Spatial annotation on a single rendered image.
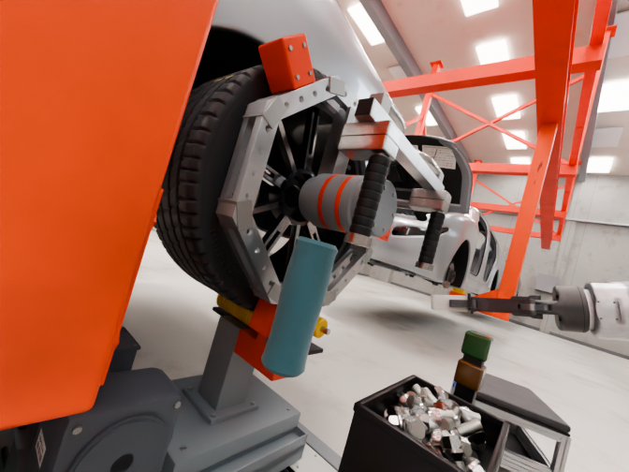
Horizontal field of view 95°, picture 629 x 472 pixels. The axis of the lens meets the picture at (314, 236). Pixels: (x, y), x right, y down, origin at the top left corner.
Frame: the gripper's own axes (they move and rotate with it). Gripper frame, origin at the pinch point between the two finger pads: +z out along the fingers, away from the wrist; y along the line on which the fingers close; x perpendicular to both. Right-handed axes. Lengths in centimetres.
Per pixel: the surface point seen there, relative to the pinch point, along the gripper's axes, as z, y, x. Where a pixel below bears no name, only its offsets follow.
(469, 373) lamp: -3.5, 7.1, 11.3
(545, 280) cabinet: -141, -1389, -92
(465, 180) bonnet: 22, -313, -146
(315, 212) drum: 26.9, 9.6, -19.7
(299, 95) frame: 23, 24, -40
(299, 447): 46, -15, 44
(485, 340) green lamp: -6.1, 7.1, 5.8
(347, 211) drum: 17.7, 11.0, -18.4
